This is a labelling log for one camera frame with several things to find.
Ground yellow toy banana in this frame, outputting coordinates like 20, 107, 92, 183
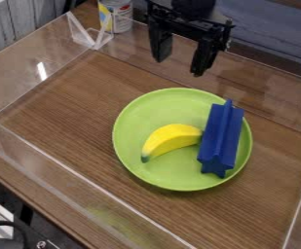
141, 124, 204, 163

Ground green round plate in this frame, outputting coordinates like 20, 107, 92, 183
113, 88, 253, 192

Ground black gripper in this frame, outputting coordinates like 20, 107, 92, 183
146, 0, 235, 77

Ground clear acrylic enclosure wall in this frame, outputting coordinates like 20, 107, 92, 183
0, 124, 197, 249

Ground black cable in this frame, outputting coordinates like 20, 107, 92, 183
0, 220, 30, 249

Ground blue star-shaped block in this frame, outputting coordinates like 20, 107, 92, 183
197, 100, 244, 178

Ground white labelled can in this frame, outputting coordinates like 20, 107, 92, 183
98, 0, 133, 34

